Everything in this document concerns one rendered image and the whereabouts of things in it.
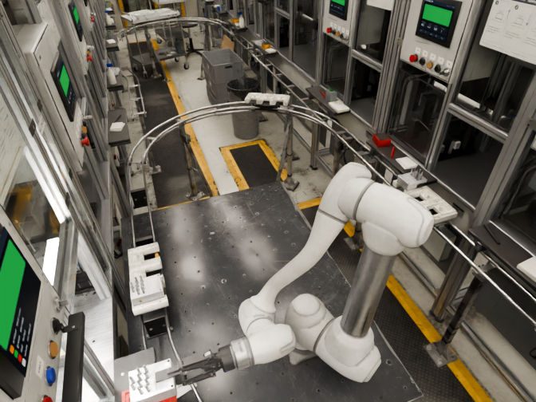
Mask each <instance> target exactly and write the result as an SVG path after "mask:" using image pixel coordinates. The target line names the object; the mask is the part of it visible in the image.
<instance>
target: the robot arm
mask: <svg viewBox="0 0 536 402"><path fill-rule="evenodd" d="M371 177H372V174H371V172H370V171H369V170H368V169H367V167H366V166H364V165H361V164H357V163H348V164H346V165H345V166H344V167H343V168H342V169H341V170H340V171H339V172H338V173H337V174H336V175H335V176H334V177H333V179H332V180H331V182H330V184H329V186H328V187H327V188H326V190H325V193H324V195H323V196H322V199H321V203H320V205H319V208H318V209H317V213H316V217H315V220H314V223H313V228H312V230H311V233H310V236H309V239H308V242H307V243H306V245H305V247H304V248H303V249H302V251H301V252H300V253H299V254H298V255H297V256H296V257H295V258H294V259H292V260H291V261H290V262H289V263H288V264H286V265H285V266H284V267H283V268H282V269H280V270H279V271H278V272H277V273H276V274H275V275H274V276H273V277H272V278H271V279H270V280H269V281H268V282H267V283H266V284H265V285H264V287H263V288H262V290H261V291H260V293H259V294H258V295H256V296H252V297H251V298H249V299H246V300H245V301H244V302H243V303H242V304H241V305H240V307H239V311H238V319H239V322H240V325H241V327H242V331H243V332H244V333H245V335H246V337H243V338H240V339H238V340H235V341H232V342H231V346H229V345H226V346H223V347H221V348H219V352H218V353H212V352H211V350H210V349H208V350H206V351H205V352H203V353H199V354H196V355H194V356H190V357H186V358H183V359H181V360H179V361H178V362H177V365H176V366H173V367H170V368H166V369H163V370H160V371H158V372H155V375H156V383H158V382H160V381H163V380H167V379H170V378H172V377H174V378H175V382H176V385H179V384H183V386H188V385H190V384H194V383H196V382H199V381H201V380H206V379H207V378H212V377H215V376H216V374H215V373H216V372H217V371H219V370H220V369H222V370H223V371H224V372H229V371H231V370H233V369H235V367H236V368H237V370H240V369H244V368H247V367H250V366H252V365H257V364H265V363H269V362H271V361H275V360H277V359H279V358H281V357H284V356H285V355H287V354H288V355H289V357H290V363H291V364H292V365H293V366H295V365H297V364H298V363H300V362H302V361H305V360H308V359H310V358H312V357H315V356H319V357H320V358H321V359H322V360H323V361H324V362H325V363H326V364H328V365H329V366H330V367H331V368H333V369H334V370H336V371H337V372H339V373H340V374H341V375H343V376H345V377H347V378H349V379H350V380H355V381H357V382H361V383H362V382H368V381H369V380H370V379H371V377H372V375H373V374H374V373H375V371H376V370H377V369H378V367H379V366H380V363H381V359H380V352H379V350H378V348H377V347H376V346H375V345H374V335H373V331H372V329H371V327H370V325H371V323H372V320H373V317H374V315H375V312H376V308H377V306H378V304H379V301H380V298H381V295H382V293H383V291H384V288H385V286H386V283H387V281H388V277H389V275H390V273H391V270H392V267H393V264H394V262H395V260H396V256H397V255H398V254H399V253H400V252H402V251H403V250H404V249H405V248H406V247H408V248H414V247H418V246H420V245H422V244H424V243H425V242H426V241H427V239H428V237H429V235H430V234H431V232H432V228H433V224H434V218H433V216H432V213H431V212H430V211H429V210H428V209H427V208H426V207H425V206H424V205H423V204H422V203H421V202H419V201H418V200H416V199H414V198H413V197H411V196H410V195H407V194H405V193H403V192H402V191H398V190H396V189H395V188H392V187H390V186H387V185H383V184H380V183H377V182H375V181H373V180H371ZM349 219H353V220H355V221H358V222H359V223H361V224H362V225H361V228H362V233H363V239H364V241H365V244H364V247H363V250H362V253H361V257H360V260H359V263H358V266H357V270H356V273H355V276H354V279H353V284H352V286H351V289H350V291H349V296H348V299H347V302H346V305H345V309H344V313H343V315H342V316H340V317H338V318H335V317H334V316H333V315H332V314H331V313H330V312H329V311H328V310H327V309H326V308H325V306H324V304H323V302H322V301H321V300H320V299H318V298H317V297H315V296H314V295H312V294H301V295H299V296H297V297H296V298H295V299H294V300H293V301H292V302H291V303H290V304H289V306H288V308H287V310H286V317H285V324H277V325H275V324H274V315H275V311H276V308H275V307H274V300H275V298H276V296H277V294H278V292H279V291H280V290H281V289H282V288H284V287H285V286H287V285H288V284H290V283H291V282H292V281H293V280H295V279H296V278H298V277H300V276H301V275H303V274H304V273H305V272H306V271H308V270H309V269H310V268H312V267H313V266H314V265H315V264H316V263H317V262H318V261H319V260H320V258H321V257H322V256H323V254H324V253H325V252H326V251H327V250H328V248H329V246H330V245H331V243H332V242H333V240H334V239H335V238H336V237H337V236H338V234H339V233H340V232H341V230H342V229H343V228H344V227H345V225H346V223H347V222H348V221H349ZM186 371H190V372H187V373H185V374H183V375H181V373H180V372H186Z"/></svg>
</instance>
